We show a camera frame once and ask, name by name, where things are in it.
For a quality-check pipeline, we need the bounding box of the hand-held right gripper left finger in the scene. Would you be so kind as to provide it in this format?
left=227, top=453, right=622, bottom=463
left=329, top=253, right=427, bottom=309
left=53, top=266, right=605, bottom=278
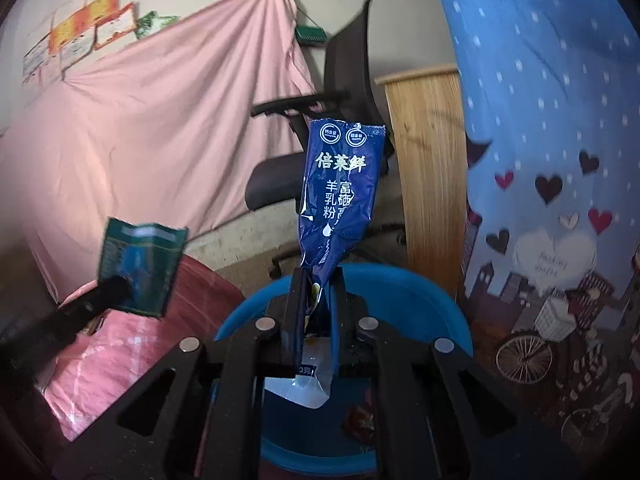
left=52, top=267, right=308, bottom=480

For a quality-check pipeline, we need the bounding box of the pink checked tablecloth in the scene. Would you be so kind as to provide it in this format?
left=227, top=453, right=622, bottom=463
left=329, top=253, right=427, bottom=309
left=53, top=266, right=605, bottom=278
left=42, top=255, right=251, bottom=441

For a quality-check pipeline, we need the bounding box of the wooden cabinet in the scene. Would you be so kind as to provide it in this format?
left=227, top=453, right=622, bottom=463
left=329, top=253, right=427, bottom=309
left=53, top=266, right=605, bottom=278
left=375, top=63, right=468, bottom=301

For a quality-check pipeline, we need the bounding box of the black office chair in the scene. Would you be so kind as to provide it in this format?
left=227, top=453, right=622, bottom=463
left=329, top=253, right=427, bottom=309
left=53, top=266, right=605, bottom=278
left=245, top=0, right=408, bottom=281

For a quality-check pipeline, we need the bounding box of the green snack packet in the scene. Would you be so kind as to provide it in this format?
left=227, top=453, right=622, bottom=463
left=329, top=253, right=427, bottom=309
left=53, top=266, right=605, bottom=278
left=97, top=218, right=189, bottom=318

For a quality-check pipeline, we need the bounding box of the pink hanging sheet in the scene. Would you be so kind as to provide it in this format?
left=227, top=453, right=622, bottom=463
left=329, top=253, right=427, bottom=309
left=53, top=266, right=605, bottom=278
left=0, top=0, right=318, bottom=306

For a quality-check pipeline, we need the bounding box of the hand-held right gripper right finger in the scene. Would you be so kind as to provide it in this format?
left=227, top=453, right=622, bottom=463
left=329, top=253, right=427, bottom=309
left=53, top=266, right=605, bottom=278
left=327, top=266, right=581, bottom=480

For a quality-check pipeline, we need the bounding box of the blue printed curtain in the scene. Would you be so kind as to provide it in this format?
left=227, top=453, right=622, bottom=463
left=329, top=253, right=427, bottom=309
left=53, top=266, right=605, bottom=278
left=425, top=0, right=640, bottom=461

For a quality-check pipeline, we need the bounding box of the blue plastic basin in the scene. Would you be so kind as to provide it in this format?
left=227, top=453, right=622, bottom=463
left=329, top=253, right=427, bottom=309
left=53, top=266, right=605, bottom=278
left=214, top=262, right=473, bottom=468

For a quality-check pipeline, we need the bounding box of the dark blue powder packet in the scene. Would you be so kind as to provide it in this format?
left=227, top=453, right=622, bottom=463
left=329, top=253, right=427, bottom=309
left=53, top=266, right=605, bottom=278
left=264, top=118, right=388, bottom=409

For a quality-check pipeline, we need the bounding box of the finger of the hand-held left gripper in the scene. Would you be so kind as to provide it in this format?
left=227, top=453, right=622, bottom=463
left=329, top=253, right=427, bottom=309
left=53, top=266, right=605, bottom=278
left=47, top=276, right=133, bottom=341

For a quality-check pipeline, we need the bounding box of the red snack packet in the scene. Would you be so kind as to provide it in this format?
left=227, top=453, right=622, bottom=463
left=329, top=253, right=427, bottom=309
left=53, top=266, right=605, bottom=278
left=345, top=402, right=377, bottom=446

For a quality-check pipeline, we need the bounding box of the group of wall certificates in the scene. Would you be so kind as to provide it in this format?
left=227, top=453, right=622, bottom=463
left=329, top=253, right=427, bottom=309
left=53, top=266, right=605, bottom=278
left=22, top=0, right=171, bottom=86

